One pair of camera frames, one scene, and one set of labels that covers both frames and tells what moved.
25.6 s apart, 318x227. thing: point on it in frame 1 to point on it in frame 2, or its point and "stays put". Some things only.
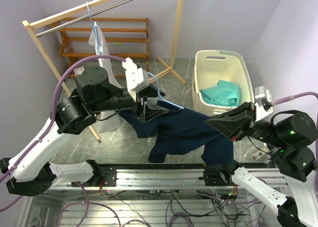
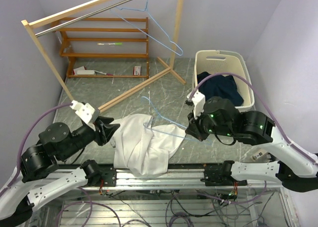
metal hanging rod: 98,12 stays put
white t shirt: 108,119 to 143,149
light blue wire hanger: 159,93 to 163,31
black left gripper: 145,113 to 107,130
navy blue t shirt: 172,127 to 219,86
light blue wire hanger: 100,47 to 207,143
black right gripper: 236,123 to 194,127
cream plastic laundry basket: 221,82 stays put
